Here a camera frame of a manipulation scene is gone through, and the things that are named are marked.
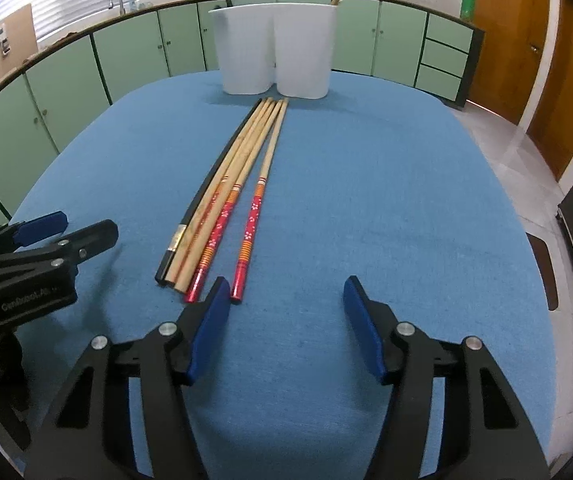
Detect blue table mat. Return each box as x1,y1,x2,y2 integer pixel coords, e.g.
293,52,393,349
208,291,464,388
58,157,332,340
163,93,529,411
15,73,556,479

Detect green bottle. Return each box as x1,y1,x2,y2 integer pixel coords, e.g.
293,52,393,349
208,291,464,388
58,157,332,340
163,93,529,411
459,0,475,23

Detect white twin utensil holder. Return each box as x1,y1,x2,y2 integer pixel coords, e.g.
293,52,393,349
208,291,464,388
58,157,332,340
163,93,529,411
209,2,337,100

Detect black chopstick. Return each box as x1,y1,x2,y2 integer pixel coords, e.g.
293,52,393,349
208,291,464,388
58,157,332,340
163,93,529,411
154,97,264,283

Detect green lower kitchen cabinets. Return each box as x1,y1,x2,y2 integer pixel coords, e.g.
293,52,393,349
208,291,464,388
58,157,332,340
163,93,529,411
0,0,486,241

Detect red patterned bamboo chopstick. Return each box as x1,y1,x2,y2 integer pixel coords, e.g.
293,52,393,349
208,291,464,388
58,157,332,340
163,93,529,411
184,99,283,304

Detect brown wooden door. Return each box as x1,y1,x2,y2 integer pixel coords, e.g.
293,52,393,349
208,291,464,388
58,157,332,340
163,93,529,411
527,0,573,179
470,0,550,125

